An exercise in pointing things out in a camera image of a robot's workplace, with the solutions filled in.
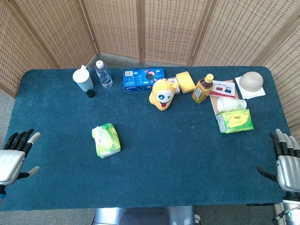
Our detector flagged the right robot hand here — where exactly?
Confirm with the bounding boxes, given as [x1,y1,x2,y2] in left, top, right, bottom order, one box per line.
[256,128,300,193]

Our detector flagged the white paper cup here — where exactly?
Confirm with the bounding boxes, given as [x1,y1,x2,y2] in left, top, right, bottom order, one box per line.
[216,97,248,113]

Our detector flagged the green soft tissue pack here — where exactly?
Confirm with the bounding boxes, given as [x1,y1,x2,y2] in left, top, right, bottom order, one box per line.
[91,123,121,159]

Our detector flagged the pale blue cup with lid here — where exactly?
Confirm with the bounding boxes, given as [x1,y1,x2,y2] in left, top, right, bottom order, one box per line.
[72,65,94,92]

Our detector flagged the blue cookie box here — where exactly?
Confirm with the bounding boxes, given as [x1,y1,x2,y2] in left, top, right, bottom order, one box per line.
[123,67,165,92]

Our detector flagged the beige upturned bowl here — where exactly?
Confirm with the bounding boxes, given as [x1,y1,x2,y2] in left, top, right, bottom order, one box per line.
[239,71,264,92]

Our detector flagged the white paper napkins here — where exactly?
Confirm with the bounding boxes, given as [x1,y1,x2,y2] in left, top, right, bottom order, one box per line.
[234,75,266,100]

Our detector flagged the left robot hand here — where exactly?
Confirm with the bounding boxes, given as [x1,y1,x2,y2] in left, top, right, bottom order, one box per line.
[0,128,41,186]

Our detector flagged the yellow tea bottle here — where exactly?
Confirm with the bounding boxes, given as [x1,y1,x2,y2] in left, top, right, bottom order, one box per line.
[191,73,214,104]

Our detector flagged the green tissue box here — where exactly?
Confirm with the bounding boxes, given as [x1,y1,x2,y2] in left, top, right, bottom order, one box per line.
[216,109,255,134]

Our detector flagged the clear water bottle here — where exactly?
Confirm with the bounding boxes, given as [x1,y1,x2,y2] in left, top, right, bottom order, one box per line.
[94,60,113,89]

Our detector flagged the yellow plush toy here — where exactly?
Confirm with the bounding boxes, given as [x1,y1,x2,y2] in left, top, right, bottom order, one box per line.
[149,78,179,112]

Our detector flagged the red white card box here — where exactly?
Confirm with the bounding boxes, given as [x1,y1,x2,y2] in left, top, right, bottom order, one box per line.
[210,80,236,98]

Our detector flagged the small pink snack packet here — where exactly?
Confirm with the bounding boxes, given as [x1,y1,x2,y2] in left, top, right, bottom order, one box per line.
[166,76,180,94]

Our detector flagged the yellow sponge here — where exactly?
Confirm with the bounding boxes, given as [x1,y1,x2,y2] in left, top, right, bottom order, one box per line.
[175,71,196,94]

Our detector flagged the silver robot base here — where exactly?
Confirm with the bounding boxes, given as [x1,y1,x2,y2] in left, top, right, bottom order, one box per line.
[92,205,202,225]

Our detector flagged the brown spiral notebook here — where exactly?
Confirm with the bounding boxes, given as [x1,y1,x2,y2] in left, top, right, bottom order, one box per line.
[209,79,242,116]

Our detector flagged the teal table cloth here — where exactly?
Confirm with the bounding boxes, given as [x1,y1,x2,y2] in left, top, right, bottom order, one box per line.
[0,66,293,211]

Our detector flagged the woven folding screen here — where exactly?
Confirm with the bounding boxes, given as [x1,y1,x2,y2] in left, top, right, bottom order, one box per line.
[0,0,300,143]

